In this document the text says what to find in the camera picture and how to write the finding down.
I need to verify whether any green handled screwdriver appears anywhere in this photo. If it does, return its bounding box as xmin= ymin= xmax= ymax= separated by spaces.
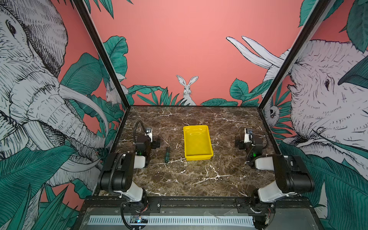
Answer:
xmin=164 ymin=137 xmax=171 ymax=163

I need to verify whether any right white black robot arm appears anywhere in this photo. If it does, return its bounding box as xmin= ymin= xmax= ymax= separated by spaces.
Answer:
xmin=235 ymin=133 xmax=315 ymax=214

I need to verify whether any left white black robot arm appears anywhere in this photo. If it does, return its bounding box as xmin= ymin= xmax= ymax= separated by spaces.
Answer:
xmin=97 ymin=135 xmax=161 ymax=213

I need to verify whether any yellow plastic bin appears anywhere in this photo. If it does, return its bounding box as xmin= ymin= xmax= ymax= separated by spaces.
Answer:
xmin=183 ymin=125 xmax=214 ymax=161

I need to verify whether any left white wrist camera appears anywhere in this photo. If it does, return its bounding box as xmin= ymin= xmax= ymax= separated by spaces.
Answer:
xmin=145 ymin=127 xmax=153 ymax=142

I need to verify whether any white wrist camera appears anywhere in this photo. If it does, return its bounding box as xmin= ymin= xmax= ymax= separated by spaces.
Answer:
xmin=145 ymin=127 xmax=153 ymax=142
xmin=244 ymin=128 xmax=254 ymax=143

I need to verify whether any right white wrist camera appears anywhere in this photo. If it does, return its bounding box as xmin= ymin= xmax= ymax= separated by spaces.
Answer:
xmin=244 ymin=128 xmax=254 ymax=143

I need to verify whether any black front mounting rail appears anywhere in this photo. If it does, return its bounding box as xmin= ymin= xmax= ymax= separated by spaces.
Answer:
xmin=80 ymin=196 xmax=312 ymax=215

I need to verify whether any white slotted cable duct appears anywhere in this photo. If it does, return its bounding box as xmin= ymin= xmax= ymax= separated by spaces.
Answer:
xmin=87 ymin=215 xmax=254 ymax=227

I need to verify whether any left black frame post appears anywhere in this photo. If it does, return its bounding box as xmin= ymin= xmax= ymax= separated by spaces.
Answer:
xmin=73 ymin=0 xmax=130 ymax=109

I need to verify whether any black frame post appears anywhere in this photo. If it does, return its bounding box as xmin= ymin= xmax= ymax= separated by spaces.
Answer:
xmin=258 ymin=1 xmax=335 ymax=110
xmin=73 ymin=0 xmax=130 ymax=109

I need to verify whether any right black frame post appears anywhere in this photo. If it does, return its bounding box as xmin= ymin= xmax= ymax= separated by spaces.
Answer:
xmin=258 ymin=1 xmax=335 ymax=110

